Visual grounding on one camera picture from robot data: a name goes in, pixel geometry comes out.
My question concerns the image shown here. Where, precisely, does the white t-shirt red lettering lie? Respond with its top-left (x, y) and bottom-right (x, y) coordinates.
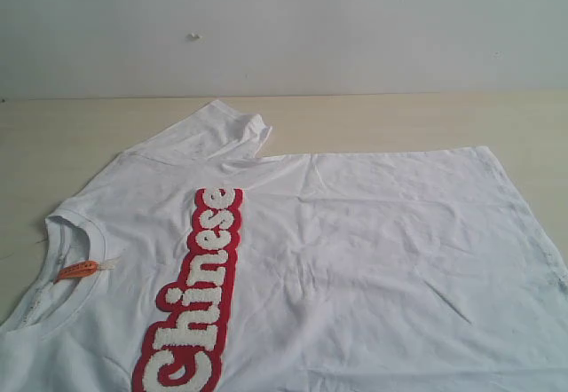
top-left (1, 101), bottom-right (567, 391)

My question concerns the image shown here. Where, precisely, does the orange neck label tag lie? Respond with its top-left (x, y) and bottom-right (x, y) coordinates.
top-left (54, 258), bottom-right (118, 283)

